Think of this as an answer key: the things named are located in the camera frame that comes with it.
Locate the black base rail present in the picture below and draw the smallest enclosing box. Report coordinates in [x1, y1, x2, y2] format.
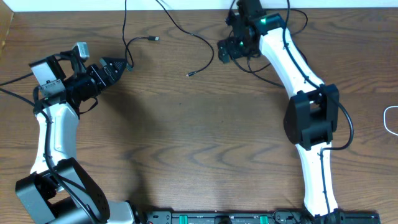
[145, 209, 381, 224]

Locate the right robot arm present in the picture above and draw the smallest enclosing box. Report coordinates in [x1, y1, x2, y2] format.
[217, 1, 340, 223]

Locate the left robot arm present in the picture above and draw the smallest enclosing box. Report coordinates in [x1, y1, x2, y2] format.
[15, 52, 139, 223]

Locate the camera black cable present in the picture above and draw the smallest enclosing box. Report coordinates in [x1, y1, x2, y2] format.
[0, 73, 100, 224]
[282, 0, 354, 218]

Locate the white cable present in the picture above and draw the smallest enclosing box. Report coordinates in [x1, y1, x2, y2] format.
[383, 105, 398, 136]

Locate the right camera black cable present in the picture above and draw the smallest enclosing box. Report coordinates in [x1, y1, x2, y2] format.
[282, 0, 354, 218]

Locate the left camera black cable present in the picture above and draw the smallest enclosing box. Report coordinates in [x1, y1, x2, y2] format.
[0, 73, 100, 224]

